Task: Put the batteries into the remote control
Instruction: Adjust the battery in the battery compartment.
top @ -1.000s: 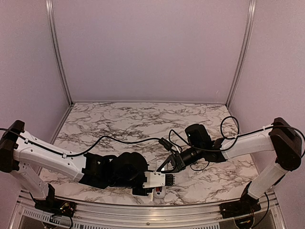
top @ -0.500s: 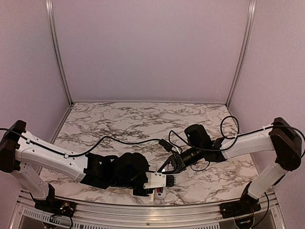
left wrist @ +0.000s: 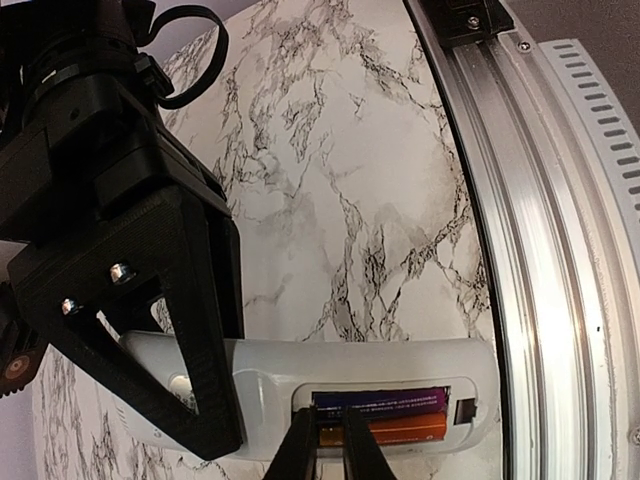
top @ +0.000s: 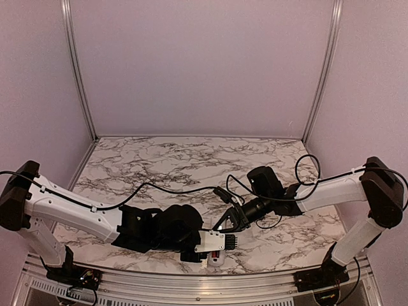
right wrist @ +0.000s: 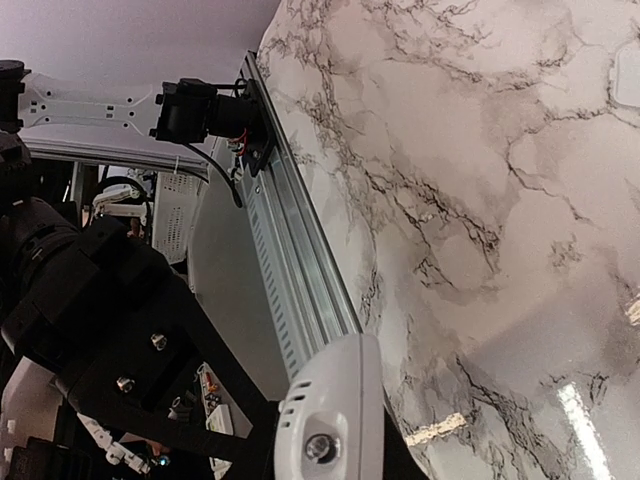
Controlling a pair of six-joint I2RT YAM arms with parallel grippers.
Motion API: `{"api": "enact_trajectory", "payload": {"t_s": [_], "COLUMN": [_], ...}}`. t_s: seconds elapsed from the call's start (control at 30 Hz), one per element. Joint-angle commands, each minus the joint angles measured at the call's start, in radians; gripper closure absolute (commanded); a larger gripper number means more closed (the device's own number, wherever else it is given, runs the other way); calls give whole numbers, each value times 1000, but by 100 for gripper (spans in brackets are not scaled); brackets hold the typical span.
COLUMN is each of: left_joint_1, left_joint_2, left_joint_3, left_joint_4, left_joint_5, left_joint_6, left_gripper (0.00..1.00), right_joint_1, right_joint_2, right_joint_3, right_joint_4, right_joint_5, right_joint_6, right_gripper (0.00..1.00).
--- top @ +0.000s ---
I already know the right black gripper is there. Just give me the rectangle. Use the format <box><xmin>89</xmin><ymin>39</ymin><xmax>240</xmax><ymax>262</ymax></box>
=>
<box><xmin>213</xmin><ymin>192</ymin><xmax>273</xmax><ymax>232</ymax></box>

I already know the white remote control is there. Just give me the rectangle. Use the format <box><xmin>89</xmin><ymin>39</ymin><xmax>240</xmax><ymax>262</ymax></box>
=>
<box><xmin>201</xmin><ymin>217</ymin><xmax>227</xmax><ymax>269</ymax></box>

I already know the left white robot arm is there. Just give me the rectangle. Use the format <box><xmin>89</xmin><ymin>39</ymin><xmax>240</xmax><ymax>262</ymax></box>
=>
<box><xmin>1</xmin><ymin>161</ymin><xmax>208</xmax><ymax>284</ymax></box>

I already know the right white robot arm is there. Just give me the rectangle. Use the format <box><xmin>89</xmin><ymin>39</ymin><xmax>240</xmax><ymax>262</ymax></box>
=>
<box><xmin>218</xmin><ymin>156</ymin><xmax>407</xmax><ymax>286</ymax></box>

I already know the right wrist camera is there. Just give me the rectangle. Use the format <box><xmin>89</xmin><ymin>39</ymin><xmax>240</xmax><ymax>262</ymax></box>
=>
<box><xmin>213</xmin><ymin>186</ymin><xmax>233</xmax><ymax>204</ymax></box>

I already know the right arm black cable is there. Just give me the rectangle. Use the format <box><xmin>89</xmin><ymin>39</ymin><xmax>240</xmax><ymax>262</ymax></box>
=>
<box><xmin>226</xmin><ymin>154</ymin><xmax>408</xmax><ymax>229</ymax></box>

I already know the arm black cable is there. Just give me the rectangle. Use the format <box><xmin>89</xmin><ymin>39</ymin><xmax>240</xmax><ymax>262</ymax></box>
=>
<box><xmin>226</xmin><ymin>154</ymin><xmax>408</xmax><ymax>229</ymax></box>
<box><xmin>0</xmin><ymin>171</ymin><xmax>221</xmax><ymax>213</ymax></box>

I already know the front aluminium rail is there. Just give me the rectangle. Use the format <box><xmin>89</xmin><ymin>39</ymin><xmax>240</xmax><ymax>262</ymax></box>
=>
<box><xmin>22</xmin><ymin>261</ymin><xmax>383</xmax><ymax>306</ymax></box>

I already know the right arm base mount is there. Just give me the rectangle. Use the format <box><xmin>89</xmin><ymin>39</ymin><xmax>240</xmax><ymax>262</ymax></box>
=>
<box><xmin>294</xmin><ymin>243</ymin><xmax>349</xmax><ymax>292</ymax></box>

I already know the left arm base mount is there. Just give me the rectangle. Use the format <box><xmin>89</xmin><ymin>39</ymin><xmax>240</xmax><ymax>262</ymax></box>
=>
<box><xmin>41</xmin><ymin>246</ymin><xmax>102</xmax><ymax>291</ymax></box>

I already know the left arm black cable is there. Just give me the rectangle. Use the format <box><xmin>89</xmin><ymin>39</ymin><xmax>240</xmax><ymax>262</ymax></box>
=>
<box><xmin>0</xmin><ymin>171</ymin><xmax>221</xmax><ymax>213</ymax></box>

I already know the right aluminium frame post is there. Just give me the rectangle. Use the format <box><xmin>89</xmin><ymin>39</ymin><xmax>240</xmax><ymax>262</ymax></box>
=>
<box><xmin>302</xmin><ymin>0</ymin><xmax>344</xmax><ymax>146</ymax></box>

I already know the aluminium frame post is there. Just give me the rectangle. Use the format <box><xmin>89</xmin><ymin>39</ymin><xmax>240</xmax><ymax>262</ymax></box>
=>
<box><xmin>302</xmin><ymin>0</ymin><xmax>344</xmax><ymax>146</ymax></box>
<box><xmin>60</xmin><ymin>0</ymin><xmax>98</xmax><ymax>142</ymax></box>

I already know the left aluminium frame post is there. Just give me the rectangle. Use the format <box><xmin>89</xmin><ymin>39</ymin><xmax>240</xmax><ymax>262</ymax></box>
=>
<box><xmin>60</xmin><ymin>0</ymin><xmax>98</xmax><ymax>142</ymax></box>

